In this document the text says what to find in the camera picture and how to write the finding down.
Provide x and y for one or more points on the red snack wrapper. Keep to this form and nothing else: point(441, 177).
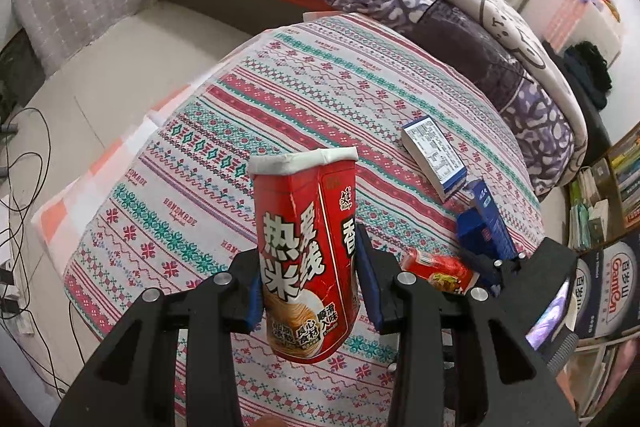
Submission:
point(444, 272)

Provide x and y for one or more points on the patterned knit bedspread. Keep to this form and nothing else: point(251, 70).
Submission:
point(309, 140)

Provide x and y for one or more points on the dark clothes pile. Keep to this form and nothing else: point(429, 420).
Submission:
point(589, 67)

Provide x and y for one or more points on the black cabinet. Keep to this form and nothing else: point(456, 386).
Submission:
point(598, 140)

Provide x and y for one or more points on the blue Ganten water carton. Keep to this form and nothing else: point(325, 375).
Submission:
point(607, 290)

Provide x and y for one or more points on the blue toothpaste box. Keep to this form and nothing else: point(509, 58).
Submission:
point(481, 229)

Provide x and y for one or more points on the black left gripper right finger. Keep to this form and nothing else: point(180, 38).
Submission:
point(459, 357)

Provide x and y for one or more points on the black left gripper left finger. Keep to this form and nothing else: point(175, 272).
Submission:
point(130, 378)

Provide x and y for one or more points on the small blue white box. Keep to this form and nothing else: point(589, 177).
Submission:
point(434, 154)

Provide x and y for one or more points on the wooden bookshelf with books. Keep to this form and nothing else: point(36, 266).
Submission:
point(604, 197)

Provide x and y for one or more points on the white power strip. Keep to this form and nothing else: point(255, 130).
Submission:
point(15, 292)

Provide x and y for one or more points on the red instant noodle cup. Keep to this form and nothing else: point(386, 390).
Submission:
point(305, 215)

